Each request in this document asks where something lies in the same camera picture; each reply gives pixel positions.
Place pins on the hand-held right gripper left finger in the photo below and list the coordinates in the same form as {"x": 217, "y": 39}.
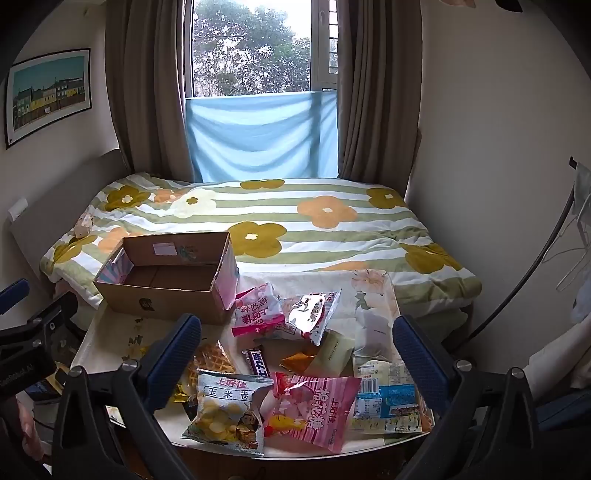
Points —
{"x": 178, "y": 355}

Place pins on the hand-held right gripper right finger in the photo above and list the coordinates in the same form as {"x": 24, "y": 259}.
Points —
{"x": 420, "y": 364}

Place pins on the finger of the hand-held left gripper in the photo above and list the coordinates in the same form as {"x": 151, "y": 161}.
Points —
{"x": 14, "y": 295}
{"x": 55, "y": 311}

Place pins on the cardboard box pink striped sides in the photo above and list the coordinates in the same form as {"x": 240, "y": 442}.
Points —
{"x": 161, "y": 295}

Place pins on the large pink marshmallow packet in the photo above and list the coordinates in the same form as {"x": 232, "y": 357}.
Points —
{"x": 314, "y": 410}

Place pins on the yellow snack packet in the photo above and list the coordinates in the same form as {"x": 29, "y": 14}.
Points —
{"x": 184, "y": 387}

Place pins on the waffle packet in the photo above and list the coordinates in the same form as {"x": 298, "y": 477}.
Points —
{"x": 214, "y": 357}

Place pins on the pale green bedding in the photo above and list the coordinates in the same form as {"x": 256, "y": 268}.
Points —
{"x": 438, "y": 323}

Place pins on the blue label snack packet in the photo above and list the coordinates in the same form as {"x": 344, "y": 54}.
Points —
{"x": 383, "y": 401}

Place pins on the white green corn snack packet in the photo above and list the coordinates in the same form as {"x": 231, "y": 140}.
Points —
{"x": 221, "y": 415}

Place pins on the dark chocolate bar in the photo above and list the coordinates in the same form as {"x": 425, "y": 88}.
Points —
{"x": 256, "y": 362}

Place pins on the pale green snack packet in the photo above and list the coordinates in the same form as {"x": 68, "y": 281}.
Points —
{"x": 332, "y": 353}

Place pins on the small pink marshmallow packet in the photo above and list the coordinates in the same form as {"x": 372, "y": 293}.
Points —
{"x": 256, "y": 314}

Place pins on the small pink white object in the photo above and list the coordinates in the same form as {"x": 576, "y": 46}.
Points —
{"x": 85, "y": 226}

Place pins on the grey headboard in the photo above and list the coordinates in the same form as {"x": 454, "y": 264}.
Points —
{"x": 55, "y": 194}

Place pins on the silver pink snack packet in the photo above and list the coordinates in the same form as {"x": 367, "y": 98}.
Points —
{"x": 309, "y": 318}

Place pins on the small orange snack packet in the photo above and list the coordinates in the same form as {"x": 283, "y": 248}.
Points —
{"x": 298, "y": 362}

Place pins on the floral tablecloth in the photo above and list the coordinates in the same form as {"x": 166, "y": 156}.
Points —
{"x": 332, "y": 281}

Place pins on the white garment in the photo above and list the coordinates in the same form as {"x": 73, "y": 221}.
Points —
{"x": 558, "y": 355}

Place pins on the floral striped quilt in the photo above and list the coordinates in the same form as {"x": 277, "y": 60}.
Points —
{"x": 295, "y": 230}

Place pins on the framed picture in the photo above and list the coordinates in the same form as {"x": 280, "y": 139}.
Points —
{"x": 48, "y": 92}

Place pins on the light blue cloth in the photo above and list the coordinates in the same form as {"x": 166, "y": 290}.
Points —
{"x": 258, "y": 138}

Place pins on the brown curtain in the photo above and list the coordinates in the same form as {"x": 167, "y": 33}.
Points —
{"x": 378, "y": 92}
{"x": 147, "y": 92}

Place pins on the white wall switch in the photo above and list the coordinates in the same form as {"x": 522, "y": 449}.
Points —
{"x": 18, "y": 208}

